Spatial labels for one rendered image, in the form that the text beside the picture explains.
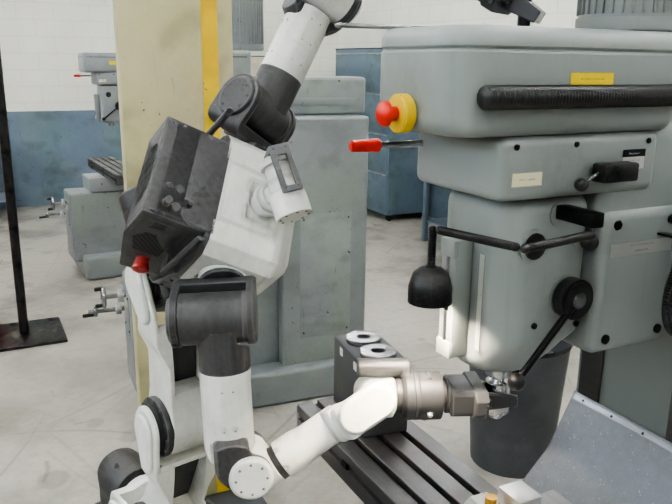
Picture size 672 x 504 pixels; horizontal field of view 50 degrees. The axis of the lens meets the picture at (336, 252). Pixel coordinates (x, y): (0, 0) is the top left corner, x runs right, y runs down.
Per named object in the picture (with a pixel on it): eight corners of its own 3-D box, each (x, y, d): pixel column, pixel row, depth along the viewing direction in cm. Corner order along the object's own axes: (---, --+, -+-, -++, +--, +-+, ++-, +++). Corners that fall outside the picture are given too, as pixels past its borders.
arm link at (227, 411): (208, 507, 125) (199, 383, 120) (206, 471, 137) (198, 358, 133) (275, 498, 127) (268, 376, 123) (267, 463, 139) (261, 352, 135)
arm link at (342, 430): (404, 406, 129) (340, 450, 128) (395, 396, 138) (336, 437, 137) (383, 376, 128) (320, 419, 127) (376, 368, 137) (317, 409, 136)
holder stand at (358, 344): (362, 438, 178) (364, 362, 173) (332, 400, 198) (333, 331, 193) (407, 431, 182) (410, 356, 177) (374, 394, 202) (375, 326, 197)
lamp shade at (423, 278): (398, 300, 119) (399, 264, 118) (426, 292, 124) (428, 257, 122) (432, 311, 114) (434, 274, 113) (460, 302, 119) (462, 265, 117)
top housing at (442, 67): (455, 140, 102) (461, 22, 98) (365, 125, 125) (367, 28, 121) (683, 130, 123) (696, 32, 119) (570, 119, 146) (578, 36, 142)
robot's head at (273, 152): (268, 208, 129) (276, 194, 122) (254, 164, 131) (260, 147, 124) (301, 200, 131) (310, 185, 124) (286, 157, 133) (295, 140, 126)
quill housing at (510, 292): (496, 390, 121) (510, 201, 113) (427, 347, 139) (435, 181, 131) (581, 370, 129) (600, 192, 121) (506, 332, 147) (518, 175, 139)
